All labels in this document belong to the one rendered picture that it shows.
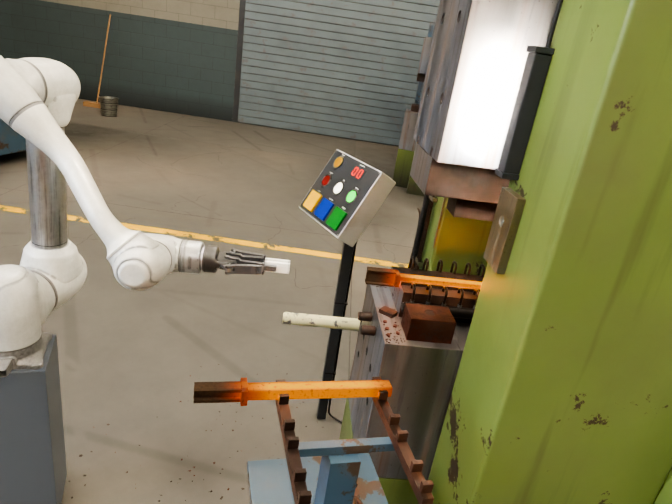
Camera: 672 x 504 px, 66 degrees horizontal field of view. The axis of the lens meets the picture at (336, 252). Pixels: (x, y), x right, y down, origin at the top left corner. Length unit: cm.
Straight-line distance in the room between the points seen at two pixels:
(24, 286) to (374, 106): 810
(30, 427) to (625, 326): 163
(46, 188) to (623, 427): 162
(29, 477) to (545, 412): 155
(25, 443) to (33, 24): 934
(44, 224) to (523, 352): 138
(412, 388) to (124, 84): 918
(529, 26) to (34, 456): 183
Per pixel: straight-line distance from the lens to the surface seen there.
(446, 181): 134
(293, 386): 109
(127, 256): 127
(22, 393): 181
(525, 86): 115
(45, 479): 203
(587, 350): 115
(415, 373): 140
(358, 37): 924
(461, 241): 170
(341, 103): 930
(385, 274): 148
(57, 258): 181
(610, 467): 139
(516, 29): 128
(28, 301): 171
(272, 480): 129
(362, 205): 182
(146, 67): 998
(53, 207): 177
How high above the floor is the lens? 160
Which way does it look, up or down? 22 degrees down
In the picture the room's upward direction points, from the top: 9 degrees clockwise
